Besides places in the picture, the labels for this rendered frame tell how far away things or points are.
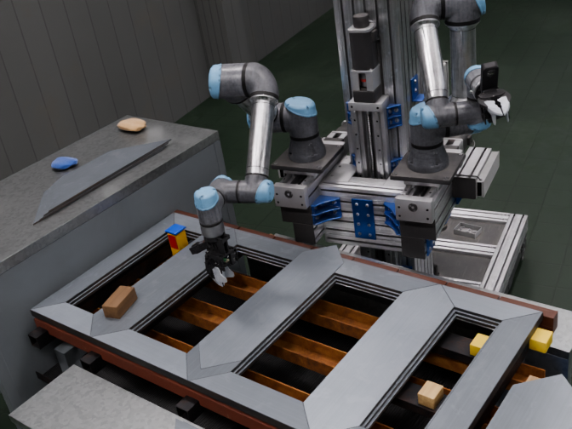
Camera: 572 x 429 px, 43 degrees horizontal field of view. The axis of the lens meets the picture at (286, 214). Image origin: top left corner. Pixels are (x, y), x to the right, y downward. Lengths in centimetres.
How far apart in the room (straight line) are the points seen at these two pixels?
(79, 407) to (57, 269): 63
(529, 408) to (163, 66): 490
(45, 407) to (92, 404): 15
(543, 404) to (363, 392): 47
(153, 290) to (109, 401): 46
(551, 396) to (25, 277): 177
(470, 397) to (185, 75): 500
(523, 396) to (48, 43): 414
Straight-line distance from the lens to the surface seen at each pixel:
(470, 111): 238
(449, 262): 368
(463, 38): 257
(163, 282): 268
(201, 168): 325
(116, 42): 589
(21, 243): 277
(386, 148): 286
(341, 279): 253
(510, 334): 225
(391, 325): 229
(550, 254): 414
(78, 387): 249
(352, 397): 207
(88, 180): 303
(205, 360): 228
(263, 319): 238
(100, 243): 293
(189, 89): 666
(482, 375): 212
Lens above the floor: 227
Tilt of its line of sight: 29 degrees down
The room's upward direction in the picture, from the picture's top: 9 degrees counter-clockwise
